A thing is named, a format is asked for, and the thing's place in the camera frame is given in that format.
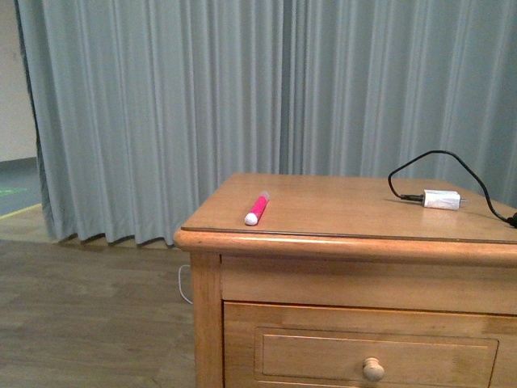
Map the grey-blue pleated curtain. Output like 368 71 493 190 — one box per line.
15 1 516 243

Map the black charging cable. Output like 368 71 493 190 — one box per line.
387 150 517 229

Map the white cable on floor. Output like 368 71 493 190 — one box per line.
178 264 194 305

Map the wooden nightstand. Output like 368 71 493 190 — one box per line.
174 174 516 387

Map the wooden drawer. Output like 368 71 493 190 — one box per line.
224 302 516 387

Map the white power adapter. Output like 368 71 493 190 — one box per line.
422 189 468 211

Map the pink marker with white cap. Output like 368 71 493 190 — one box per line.
244 191 270 226

